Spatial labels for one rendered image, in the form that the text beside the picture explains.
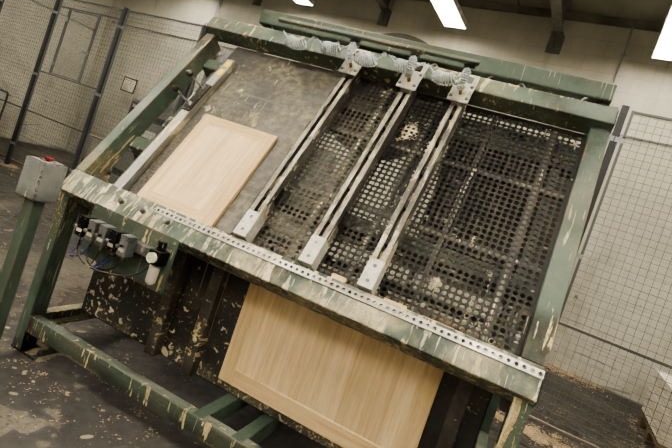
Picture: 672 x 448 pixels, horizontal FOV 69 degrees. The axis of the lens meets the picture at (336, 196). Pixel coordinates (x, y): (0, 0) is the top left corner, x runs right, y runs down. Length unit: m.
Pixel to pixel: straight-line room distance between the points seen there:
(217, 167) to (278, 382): 1.00
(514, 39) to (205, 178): 5.60
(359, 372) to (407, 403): 0.22
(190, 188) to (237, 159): 0.25
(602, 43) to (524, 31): 0.96
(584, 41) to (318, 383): 5.91
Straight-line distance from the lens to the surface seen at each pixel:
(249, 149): 2.38
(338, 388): 2.14
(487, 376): 1.75
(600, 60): 7.08
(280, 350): 2.21
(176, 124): 2.61
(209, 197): 2.26
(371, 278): 1.83
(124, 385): 2.42
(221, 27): 3.03
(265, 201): 2.09
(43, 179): 2.43
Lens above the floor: 1.25
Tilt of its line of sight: 2 degrees down
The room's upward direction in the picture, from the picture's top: 19 degrees clockwise
